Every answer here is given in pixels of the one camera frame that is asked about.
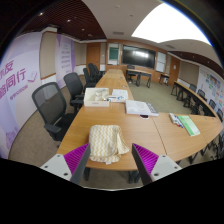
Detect cream zigzag-patterned towel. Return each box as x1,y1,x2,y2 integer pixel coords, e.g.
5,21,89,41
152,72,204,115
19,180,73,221
88,124,130,165

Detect white open cardboard box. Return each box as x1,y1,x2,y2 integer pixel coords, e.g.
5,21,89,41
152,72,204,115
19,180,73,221
83,87,111,108

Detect large black wall screen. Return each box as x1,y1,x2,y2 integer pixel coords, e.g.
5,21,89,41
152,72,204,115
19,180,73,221
121,44,157,70

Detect green booklet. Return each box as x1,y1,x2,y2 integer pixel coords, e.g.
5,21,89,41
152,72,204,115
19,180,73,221
176,114,201,137

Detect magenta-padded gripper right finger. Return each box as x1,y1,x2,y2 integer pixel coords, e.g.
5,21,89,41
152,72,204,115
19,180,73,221
131,143,183,186

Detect group of black office chairs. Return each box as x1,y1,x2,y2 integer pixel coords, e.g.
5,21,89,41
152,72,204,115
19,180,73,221
82,62,106,89

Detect colourful wall posters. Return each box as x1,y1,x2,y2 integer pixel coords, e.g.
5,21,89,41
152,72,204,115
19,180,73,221
197,66,224,114

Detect dark-legged wooden desk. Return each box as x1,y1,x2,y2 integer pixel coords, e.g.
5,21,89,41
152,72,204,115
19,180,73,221
125,66,153,88

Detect brown wooden door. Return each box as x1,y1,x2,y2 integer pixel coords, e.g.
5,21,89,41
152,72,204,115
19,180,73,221
86,43,102,71
169,56,182,87

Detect recessed ceiling spotlights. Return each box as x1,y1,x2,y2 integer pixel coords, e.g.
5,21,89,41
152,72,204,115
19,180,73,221
38,12,93,38

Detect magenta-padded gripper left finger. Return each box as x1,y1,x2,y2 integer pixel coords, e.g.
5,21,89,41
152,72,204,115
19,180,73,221
40,143,92,186

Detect black mesh office chair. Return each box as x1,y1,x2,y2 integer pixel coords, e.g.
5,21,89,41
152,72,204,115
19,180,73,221
31,81,77,143
63,71,86,111

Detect white booklet with colourful edge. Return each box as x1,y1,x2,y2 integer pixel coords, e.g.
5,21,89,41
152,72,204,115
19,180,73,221
168,112,185,129

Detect thick white book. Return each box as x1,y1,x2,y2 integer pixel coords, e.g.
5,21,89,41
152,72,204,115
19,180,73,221
124,99,160,117

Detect green and white wall board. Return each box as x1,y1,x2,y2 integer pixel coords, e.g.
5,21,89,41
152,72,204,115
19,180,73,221
107,43,120,66

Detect large bright ceiling light panel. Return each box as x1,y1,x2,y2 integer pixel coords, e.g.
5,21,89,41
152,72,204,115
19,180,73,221
131,2,212,46

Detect white printed paper sheets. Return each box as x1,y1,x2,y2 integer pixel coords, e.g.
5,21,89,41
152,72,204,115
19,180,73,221
108,88,129,103

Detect small dark-legged desk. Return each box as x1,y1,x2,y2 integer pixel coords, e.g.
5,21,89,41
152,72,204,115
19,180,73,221
159,72,171,86

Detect row of black office chairs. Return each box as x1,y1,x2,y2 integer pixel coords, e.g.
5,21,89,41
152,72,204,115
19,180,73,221
171,81,224,161

